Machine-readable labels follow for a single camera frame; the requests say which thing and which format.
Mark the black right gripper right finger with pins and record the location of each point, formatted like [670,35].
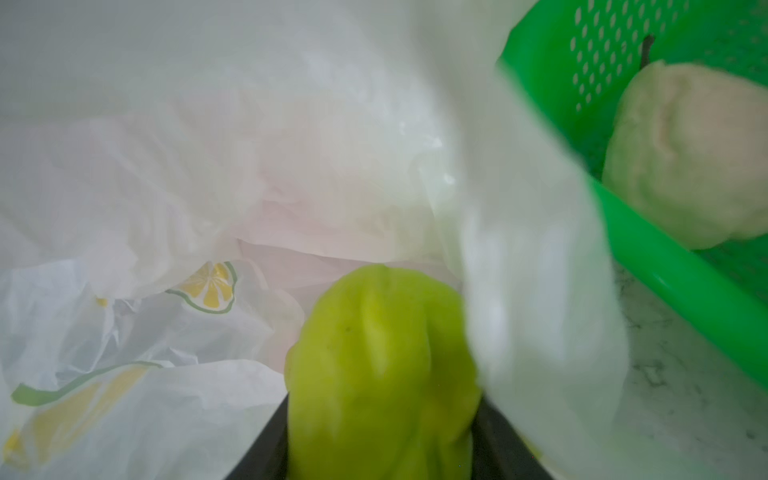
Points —
[498,451]

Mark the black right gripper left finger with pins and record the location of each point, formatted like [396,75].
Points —
[267,457]

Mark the white lemon-print plastic bag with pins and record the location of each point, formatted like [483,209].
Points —
[180,180]

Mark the pale pear in tray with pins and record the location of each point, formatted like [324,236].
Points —
[689,152]

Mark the green plastic basket tray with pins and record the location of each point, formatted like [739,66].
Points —
[574,59]

